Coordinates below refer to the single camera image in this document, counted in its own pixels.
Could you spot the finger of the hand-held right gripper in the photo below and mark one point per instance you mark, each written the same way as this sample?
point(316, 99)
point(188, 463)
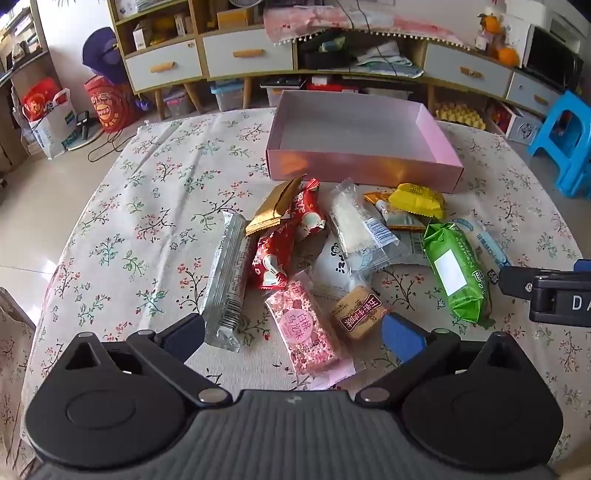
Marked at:
point(584, 266)
point(515, 281)

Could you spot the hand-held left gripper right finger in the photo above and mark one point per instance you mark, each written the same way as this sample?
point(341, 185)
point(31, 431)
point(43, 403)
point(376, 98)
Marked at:
point(402, 339)

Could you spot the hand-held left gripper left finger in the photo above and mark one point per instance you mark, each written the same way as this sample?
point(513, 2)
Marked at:
point(184, 337)

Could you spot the light blue snack packet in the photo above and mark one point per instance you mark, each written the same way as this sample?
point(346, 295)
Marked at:
point(487, 242)

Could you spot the brown biscuit packet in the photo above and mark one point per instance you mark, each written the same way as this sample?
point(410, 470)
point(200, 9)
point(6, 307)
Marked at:
point(360, 314)

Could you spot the green snack packet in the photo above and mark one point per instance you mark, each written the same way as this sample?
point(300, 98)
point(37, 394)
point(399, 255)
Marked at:
point(455, 272)

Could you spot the long silver snack packet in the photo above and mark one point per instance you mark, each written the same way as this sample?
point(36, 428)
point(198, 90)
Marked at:
point(227, 277)

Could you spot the pink speckled snack packet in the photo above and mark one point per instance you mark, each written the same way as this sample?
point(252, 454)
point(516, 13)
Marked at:
point(302, 327)

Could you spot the white panda print packet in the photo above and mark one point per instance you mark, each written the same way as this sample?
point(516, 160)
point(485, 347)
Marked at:
point(330, 265)

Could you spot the red snack packet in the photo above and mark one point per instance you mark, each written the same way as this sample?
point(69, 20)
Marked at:
point(270, 261)
point(307, 212)

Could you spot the clear rice cracker packet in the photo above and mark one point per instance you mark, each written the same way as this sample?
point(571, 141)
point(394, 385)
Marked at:
point(358, 226)

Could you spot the narrow orange snack packet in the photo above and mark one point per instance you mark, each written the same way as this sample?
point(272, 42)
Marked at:
point(397, 216)

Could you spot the yellow snack packet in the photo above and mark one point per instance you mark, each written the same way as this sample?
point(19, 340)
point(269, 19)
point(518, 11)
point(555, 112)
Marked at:
point(415, 201)

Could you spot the gold wafer packet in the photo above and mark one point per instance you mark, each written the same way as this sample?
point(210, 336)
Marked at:
point(272, 207)

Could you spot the pink cardboard box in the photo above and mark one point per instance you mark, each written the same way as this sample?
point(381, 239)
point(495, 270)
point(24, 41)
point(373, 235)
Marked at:
point(351, 134)

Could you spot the floral tablecloth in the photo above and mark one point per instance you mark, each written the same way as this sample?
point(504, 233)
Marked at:
point(138, 221)

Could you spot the blue plastic stool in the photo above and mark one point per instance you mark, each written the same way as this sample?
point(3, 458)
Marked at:
point(565, 138)

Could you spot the white printed box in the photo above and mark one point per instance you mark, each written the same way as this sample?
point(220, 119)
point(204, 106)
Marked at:
point(524, 127)

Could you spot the yellow egg tray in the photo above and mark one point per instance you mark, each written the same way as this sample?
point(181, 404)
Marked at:
point(459, 115)

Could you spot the white cabinet drawer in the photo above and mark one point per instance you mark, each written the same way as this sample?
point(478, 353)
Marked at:
point(249, 53)
point(466, 69)
point(533, 94)
point(161, 67)

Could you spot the black microwave oven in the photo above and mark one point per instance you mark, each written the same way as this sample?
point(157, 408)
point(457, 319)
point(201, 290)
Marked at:
point(551, 60)

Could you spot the orange fruit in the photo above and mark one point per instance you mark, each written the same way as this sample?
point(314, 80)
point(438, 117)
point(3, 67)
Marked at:
point(509, 55)
point(492, 23)

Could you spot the clear storage bin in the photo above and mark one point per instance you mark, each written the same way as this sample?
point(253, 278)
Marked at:
point(228, 97)
point(284, 94)
point(178, 104)

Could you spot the black floor device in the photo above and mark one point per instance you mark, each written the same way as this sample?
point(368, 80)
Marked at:
point(83, 124)

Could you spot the white countertop appliance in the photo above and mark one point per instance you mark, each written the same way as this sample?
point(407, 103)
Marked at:
point(570, 25)

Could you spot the red printed bag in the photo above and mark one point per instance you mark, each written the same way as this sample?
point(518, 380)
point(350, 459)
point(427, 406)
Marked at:
point(108, 106)

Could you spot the white shopping bag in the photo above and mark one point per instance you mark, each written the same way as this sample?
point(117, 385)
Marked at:
point(51, 122)

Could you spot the pile of papers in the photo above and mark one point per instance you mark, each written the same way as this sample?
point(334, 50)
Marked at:
point(388, 62)

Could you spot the red box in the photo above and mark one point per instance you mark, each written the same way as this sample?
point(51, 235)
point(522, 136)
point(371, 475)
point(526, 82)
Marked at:
point(325, 86)

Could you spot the wooden TV cabinet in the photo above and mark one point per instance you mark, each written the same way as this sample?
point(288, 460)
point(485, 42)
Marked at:
point(323, 78)

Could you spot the black bag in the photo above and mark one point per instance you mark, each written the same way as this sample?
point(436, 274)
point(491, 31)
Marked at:
point(323, 55)

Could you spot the purple hat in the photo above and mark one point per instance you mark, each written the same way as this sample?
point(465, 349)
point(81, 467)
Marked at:
point(104, 53)

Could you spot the pink floral cloth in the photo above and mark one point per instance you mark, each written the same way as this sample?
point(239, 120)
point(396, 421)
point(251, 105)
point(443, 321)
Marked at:
point(332, 21)

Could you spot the storage shelf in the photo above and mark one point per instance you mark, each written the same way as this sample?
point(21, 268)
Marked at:
point(25, 60)

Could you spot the yellow box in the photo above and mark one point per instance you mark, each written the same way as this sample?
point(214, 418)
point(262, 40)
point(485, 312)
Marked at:
point(235, 17)

